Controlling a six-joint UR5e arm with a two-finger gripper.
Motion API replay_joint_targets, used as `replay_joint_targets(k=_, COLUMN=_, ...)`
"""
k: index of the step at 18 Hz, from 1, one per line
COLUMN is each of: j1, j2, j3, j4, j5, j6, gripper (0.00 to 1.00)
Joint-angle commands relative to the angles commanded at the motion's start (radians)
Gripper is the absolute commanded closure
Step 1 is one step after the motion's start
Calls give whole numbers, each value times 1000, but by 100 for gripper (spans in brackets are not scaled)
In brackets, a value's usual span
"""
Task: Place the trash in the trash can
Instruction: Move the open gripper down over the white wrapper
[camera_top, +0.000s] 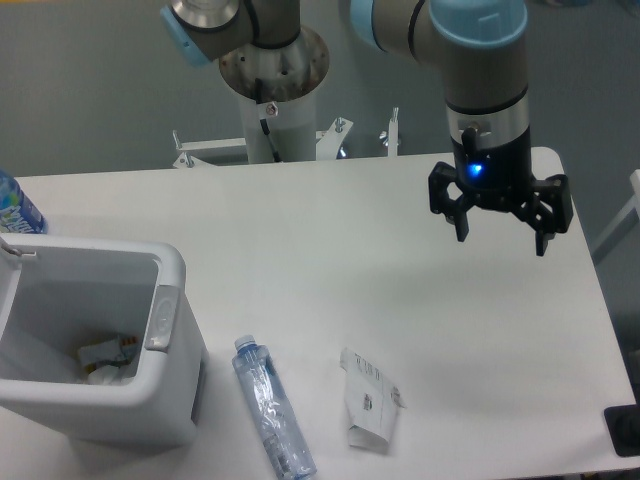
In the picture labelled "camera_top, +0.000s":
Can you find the white paper carton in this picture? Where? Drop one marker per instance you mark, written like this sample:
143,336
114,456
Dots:
372,403

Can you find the white frame at right edge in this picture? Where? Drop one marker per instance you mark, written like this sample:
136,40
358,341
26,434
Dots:
620,226

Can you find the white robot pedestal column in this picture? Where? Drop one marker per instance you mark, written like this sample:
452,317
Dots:
282,120

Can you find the white trash can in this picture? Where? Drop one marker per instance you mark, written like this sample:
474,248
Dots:
59,294

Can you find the blue labelled water bottle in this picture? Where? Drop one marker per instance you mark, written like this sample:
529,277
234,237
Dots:
18,213

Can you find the black clamp at table edge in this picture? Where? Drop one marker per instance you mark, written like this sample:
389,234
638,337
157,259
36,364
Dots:
623,425

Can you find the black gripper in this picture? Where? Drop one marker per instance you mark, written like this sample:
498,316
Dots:
500,178

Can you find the trash inside can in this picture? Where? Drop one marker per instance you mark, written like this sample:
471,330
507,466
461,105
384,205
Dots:
112,362

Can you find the white pedestal base frame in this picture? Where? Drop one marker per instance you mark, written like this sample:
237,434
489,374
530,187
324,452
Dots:
329,144

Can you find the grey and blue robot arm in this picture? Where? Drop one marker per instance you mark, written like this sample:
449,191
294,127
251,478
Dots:
275,64

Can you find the crushed clear plastic bottle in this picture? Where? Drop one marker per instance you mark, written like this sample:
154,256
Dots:
271,411

